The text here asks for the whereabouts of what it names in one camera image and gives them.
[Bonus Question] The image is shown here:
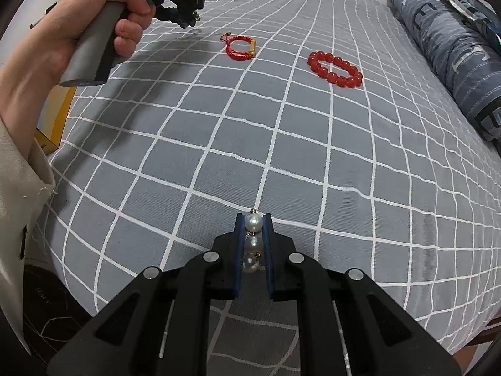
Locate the person's left hand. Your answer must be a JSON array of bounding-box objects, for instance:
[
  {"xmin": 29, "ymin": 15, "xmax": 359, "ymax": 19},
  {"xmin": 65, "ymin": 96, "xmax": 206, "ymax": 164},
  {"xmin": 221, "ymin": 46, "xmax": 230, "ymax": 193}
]
[{"xmin": 12, "ymin": 0, "xmax": 157, "ymax": 87}]

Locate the folded blue grey duvet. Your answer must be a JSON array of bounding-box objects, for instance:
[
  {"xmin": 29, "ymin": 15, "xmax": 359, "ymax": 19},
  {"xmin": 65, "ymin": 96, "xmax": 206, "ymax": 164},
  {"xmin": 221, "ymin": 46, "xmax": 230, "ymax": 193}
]
[{"xmin": 387, "ymin": 0, "xmax": 501, "ymax": 142}]

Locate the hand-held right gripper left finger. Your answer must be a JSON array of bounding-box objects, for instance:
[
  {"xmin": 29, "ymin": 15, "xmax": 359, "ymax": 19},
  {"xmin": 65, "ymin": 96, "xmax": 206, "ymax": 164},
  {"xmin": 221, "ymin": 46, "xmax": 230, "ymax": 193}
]
[{"xmin": 47, "ymin": 212, "xmax": 245, "ymax": 376}]

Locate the yellow cardboard box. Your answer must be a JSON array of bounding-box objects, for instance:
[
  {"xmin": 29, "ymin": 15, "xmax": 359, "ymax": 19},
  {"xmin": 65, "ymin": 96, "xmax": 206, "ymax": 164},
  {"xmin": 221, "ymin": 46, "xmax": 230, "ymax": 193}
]
[{"xmin": 33, "ymin": 0, "xmax": 91, "ymax": 154}]

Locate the red bead bracelet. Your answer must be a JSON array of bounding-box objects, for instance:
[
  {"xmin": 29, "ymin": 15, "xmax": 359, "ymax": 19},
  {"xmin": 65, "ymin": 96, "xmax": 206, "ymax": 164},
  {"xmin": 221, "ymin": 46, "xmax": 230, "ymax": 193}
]
[{"xmin": 307, "ymin": 50, "xmax": 364, "ymax": 89}]

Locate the person's left forearm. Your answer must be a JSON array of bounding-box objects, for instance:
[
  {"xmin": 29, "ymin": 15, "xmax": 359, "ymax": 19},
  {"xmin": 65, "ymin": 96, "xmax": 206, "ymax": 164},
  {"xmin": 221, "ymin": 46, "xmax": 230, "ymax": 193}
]
[{"xmin": 0, "ymin": 59, "xmax": 56, "ymax": 355}]

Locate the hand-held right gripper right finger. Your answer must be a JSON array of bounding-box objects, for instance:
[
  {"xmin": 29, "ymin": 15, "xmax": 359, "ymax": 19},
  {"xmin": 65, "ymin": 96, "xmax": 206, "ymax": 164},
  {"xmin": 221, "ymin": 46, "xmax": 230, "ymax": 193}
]
[{"xmin": 263, "ymin": 212, "xmax": 462, "ymax": 376}]

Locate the red cord bracelet gold tube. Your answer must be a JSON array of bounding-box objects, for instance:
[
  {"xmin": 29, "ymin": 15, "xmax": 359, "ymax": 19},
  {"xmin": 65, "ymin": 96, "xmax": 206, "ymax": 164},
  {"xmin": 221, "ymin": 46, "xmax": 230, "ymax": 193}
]
[{"xmin": 220, "ymin": 34, "xmax": 257, "ymax": 61}]

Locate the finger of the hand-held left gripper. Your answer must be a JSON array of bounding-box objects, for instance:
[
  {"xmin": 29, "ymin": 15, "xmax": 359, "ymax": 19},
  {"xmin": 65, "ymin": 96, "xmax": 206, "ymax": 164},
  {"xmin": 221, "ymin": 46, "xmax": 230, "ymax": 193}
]
[{"xmin": 156, "ymin": 5, "xmax": 195, "ymax": 29}]

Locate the black patterned bag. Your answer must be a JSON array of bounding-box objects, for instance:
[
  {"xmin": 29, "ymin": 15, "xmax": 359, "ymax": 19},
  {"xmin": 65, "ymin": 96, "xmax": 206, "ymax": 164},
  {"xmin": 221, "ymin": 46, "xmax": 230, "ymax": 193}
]
[{"xmin": 21, "ymin": 260, "xmax": 98, "ymax": 357}]

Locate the white pearl bracelet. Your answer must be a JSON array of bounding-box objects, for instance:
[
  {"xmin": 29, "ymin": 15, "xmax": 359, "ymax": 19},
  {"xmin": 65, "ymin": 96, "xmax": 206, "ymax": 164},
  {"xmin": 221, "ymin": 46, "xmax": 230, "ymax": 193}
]
[{"xmin": 243, "ymin": 209, "xmax": 264, "ymax": 275}]

